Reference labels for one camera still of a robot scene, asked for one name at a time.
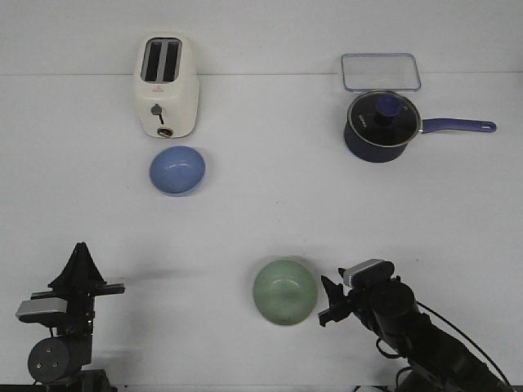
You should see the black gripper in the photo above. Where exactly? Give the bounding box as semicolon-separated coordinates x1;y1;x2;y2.
318;268;377;327
31;243;125;336

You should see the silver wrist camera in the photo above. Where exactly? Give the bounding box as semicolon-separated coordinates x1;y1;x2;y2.
346;259;395;289
16;297;68;327

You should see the green bowl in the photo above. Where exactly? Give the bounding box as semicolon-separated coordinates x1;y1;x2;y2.
252;258;318;327

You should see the glass pot lid blue knob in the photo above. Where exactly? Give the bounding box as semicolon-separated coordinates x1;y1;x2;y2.
346;91;423;148

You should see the white two-slot toaster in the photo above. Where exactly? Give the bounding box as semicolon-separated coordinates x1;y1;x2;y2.
132;32;199;139

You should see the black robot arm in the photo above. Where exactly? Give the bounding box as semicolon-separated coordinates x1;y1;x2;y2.
16;243;125;391
319;261;512;391

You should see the blue saucepan with handle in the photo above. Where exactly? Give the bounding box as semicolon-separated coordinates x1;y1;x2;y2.
343;118;497;163

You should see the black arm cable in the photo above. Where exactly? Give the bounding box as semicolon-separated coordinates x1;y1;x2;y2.
416;301;514;389

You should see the blue bowl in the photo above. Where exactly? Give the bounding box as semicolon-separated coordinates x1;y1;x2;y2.
149;145;207;197

